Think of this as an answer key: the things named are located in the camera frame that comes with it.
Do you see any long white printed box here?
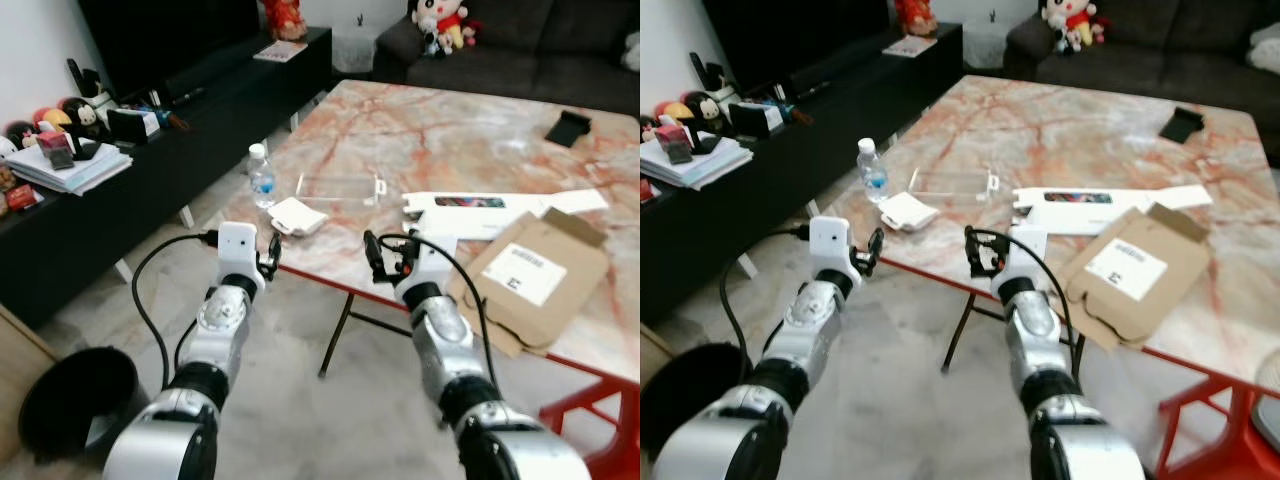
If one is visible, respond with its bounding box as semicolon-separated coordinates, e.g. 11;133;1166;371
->
1012;184;1214;237
402;189;609;241

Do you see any small black stand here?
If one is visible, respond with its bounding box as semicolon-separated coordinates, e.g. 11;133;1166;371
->
1159;106;1207;144
545;110;592;147

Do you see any white paper stack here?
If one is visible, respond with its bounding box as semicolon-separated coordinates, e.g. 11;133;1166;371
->
8;140;133;196
640;135;753;189

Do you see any marble table with red edge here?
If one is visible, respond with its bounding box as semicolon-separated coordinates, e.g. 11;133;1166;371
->
828;75;1280;401
222;80;641;386

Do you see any dark brown fabric sofa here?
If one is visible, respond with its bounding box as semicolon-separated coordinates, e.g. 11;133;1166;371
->
373;0;641;116
1003;0;1280;166

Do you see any white lace covered stand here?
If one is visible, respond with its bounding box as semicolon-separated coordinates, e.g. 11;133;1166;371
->
330;25;377;77
962;20;1009;71

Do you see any clear plastic tray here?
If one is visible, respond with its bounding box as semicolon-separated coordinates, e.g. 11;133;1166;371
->
297;172;388;208
908;167;1001;204

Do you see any dark small box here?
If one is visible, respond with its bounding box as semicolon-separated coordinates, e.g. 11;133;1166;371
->
38;130;101;171
660;125;721;166

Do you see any flat brown cardboard box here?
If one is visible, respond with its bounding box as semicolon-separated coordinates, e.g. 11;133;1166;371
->
1060;203;1211;351
447;207;611;358

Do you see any black mouse plush toy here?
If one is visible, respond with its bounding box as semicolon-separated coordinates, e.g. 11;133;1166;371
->
688;90;739;136
60;97;109;141

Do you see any clear plastic water bottle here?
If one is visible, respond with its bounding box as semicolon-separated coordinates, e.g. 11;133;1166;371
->
247;143;278;209
857;138;890;204

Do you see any white paper packet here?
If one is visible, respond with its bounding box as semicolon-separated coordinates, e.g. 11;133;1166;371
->
878;192;941;233
268;197;329;238

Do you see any black round rubbish bin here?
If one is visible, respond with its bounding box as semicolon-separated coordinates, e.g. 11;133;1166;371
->
640;342;753;463
18;346;141;463

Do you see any red plastic stool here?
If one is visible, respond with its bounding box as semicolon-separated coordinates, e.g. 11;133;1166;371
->
1155;375;1280;480
540;383;641;480

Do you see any red festive plush figure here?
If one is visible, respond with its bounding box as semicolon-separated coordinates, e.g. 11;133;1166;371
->
262;0;308;41
893;0;939;38

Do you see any black remote in holder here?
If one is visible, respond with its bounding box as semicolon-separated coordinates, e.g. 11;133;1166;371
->
67;58;111;101
690;52;736;96

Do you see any black low tv console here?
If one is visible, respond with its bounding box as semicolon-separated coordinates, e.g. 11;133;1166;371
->
0;27;333;326
640;22;964;326

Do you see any black flat television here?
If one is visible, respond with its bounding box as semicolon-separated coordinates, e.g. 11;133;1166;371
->
78;0;263;101
703;0;896;93

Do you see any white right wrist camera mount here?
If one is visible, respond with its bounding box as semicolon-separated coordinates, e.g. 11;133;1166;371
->
995;228;1049;296
395;235;458;304

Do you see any white black small box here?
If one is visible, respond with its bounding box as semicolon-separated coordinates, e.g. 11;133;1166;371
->
107;105;161;141
728;100;786;136

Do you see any cartoon girl plush doll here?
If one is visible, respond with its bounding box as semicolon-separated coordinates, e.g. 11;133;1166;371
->
1040;0;1110;53
408;0;482;56

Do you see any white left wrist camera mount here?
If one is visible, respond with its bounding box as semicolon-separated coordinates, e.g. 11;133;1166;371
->
808;215;861;291
215;222;264;293

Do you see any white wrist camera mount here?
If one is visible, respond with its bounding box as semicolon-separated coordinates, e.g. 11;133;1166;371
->
395;235;458;304
995;228;1049;296
808;215;861;291
215;222;264;293

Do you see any white pink booklet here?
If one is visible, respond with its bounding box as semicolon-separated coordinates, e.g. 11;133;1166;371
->
253;40;308;63
883;36;939;58

